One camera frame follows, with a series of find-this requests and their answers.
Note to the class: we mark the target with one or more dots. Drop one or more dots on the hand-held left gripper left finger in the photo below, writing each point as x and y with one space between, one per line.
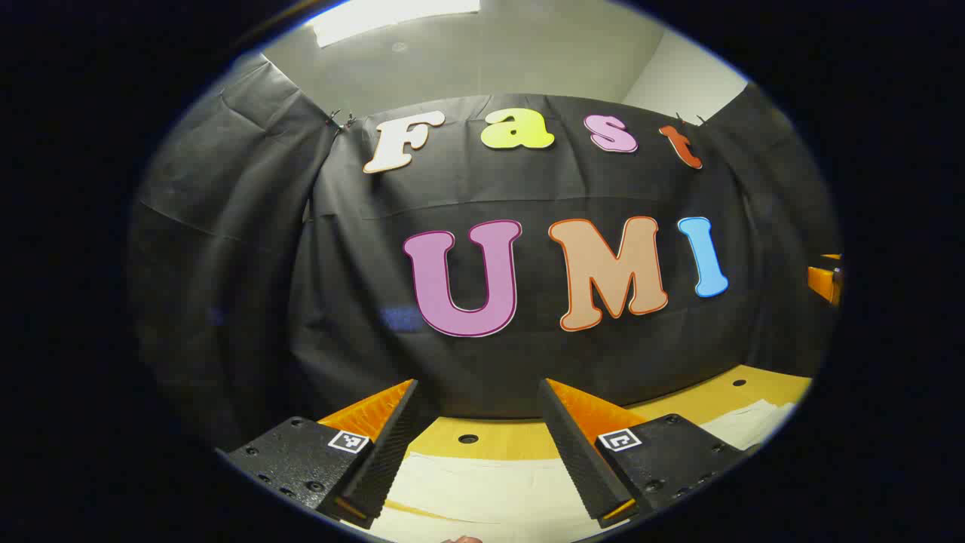
388 452

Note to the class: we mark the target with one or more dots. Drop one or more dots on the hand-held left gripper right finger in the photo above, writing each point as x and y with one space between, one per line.
579 456

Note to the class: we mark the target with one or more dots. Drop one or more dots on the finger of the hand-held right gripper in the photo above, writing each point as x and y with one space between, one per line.
824 280

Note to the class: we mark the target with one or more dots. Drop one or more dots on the cream white jeans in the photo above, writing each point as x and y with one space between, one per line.
490 490

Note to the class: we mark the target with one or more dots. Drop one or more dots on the black backdrop cloth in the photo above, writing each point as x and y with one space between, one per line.
528 362

